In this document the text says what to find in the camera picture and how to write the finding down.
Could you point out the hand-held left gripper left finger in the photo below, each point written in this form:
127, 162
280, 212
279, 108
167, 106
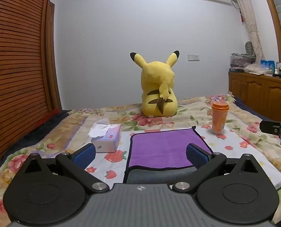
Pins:
85, 156

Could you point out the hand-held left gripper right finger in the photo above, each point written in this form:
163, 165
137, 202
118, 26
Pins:
197, 156

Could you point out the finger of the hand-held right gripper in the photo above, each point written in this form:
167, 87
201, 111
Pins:
272, 127

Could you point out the purple towel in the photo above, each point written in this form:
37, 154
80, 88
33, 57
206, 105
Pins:
161, 146

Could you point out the grey towel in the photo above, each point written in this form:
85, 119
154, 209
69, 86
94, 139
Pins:
159, 176

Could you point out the floral bed sheet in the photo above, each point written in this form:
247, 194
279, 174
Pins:
249, 132

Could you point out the tissue box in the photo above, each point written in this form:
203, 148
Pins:
107, 138

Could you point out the white strawberry print cloth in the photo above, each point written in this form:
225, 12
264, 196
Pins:
228, 141

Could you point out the wooden cabinet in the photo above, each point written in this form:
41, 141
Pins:
258, 92

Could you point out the orange plastic cup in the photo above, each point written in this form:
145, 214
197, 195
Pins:
219, 119

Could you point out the blue box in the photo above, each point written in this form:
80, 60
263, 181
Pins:
267, 65

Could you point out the dark blue blanket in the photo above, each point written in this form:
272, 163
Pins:
29, 137

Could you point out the clear storage bag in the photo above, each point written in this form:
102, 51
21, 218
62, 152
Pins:
242, 61

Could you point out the yellow plush toy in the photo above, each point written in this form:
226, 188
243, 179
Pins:
158, 87

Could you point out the beige curtain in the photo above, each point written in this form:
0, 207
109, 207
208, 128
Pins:
249, 21

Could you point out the slatted wooden wardrobe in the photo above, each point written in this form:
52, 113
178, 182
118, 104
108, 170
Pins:
17, 63

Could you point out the white wall switch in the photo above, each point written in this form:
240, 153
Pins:
193, 57

